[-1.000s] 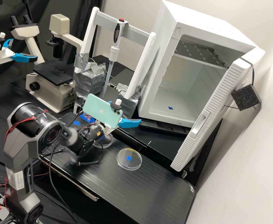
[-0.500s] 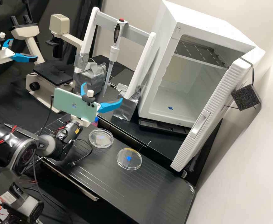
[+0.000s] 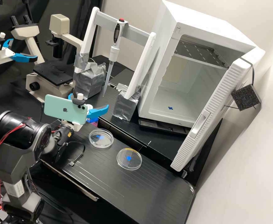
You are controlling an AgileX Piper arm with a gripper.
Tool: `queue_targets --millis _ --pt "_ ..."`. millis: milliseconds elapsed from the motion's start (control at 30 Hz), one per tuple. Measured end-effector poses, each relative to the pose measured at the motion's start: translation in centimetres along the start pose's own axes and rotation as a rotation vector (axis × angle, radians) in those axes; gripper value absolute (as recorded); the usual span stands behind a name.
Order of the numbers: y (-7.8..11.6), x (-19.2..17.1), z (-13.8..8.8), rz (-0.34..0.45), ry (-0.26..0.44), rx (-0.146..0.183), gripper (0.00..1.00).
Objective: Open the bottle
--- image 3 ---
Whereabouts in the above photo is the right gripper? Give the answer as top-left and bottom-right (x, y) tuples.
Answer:
(60, 93), (110, 132)

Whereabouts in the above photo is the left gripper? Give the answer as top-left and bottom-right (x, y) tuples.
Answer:
(0, 38), (39, 65)

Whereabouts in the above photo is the left phone holder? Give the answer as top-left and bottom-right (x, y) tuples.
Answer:
(0, 32), (7, 51)

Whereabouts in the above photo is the cream microscope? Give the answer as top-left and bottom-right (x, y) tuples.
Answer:
(10, 14), (84, 103)

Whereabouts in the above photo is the petri dish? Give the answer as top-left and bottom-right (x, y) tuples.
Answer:
(89, 128), (114, 150)

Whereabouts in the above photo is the white pipette stand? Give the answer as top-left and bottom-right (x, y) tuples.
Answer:
(73, 6), (157, 122)

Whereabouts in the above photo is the petri dish lid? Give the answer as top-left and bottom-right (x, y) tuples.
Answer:
(116, 147), (142, 170)

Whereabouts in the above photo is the pipette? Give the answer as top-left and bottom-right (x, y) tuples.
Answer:
(102, 18), (129, 97)

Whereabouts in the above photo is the incubator door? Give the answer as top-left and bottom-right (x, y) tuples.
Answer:
(170, 50), (271, 173)

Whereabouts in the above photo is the white incubator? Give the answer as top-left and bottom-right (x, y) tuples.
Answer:
(137, 0), (266, 129)

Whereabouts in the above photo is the right wrist camera phone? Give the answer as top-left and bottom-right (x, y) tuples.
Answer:
(44, 92), (89, 125)

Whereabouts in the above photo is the black cable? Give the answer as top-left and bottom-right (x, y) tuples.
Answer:
(68, 141), (86, 167)

